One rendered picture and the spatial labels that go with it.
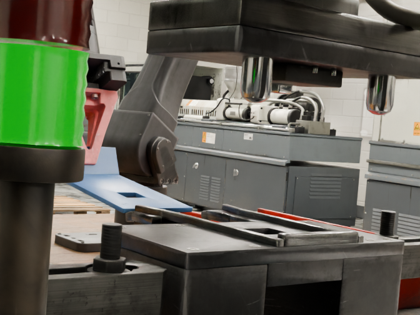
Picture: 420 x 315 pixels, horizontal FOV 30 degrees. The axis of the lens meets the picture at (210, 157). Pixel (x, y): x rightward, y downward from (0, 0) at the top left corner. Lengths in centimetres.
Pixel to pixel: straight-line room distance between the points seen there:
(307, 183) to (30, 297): 734
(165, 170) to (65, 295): 53
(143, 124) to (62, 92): 65
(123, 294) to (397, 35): 27
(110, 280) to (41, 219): 16
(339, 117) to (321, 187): 223
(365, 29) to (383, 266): 17
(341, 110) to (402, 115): 337
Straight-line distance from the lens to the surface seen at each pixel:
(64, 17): 27
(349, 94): 972
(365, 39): 55
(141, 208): 63
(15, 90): 27
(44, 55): 27
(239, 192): 801
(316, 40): 52
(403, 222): 641
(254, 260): 49
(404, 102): 648
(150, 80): 97
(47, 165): 27
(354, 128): 961
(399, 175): 644
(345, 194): 797
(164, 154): 93
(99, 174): 79
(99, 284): 44
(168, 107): 96
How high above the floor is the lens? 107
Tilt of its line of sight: 3 degrees down
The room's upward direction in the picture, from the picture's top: 5 degrees clockwise
